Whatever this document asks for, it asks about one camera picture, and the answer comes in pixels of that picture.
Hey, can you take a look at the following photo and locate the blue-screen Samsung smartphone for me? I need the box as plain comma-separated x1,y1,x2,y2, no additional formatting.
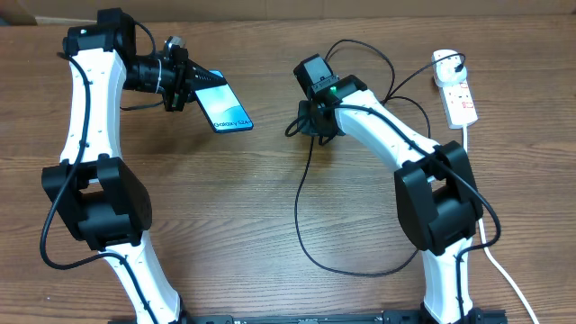
193,70,254,133

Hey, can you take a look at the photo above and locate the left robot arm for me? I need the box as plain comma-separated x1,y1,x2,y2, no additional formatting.
40,8,227,323

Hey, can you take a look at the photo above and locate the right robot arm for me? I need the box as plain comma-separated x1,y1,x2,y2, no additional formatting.
285,55,488,323

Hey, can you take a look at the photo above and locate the white charger plug adapter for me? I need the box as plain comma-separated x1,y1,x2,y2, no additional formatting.
432,49,467,87

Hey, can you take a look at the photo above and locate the white power strip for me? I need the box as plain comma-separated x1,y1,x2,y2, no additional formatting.
439,80,478,129

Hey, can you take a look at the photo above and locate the white power strip cord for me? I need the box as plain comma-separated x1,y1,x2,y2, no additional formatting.
461,125,541,324

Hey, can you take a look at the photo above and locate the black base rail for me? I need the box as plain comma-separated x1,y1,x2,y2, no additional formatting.
107,309,509,324

